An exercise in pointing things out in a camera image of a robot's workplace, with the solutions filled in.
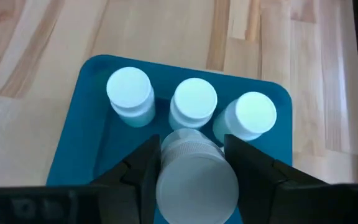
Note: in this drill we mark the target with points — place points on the blue plastic basket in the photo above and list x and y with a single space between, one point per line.
73 146

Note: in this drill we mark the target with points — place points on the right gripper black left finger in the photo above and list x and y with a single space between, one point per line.
135 186

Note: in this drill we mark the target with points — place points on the white plastic pill bottle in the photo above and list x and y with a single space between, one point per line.
253 113
197 186
194 99
129 88

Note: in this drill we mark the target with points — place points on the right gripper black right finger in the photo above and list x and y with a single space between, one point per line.
259 186

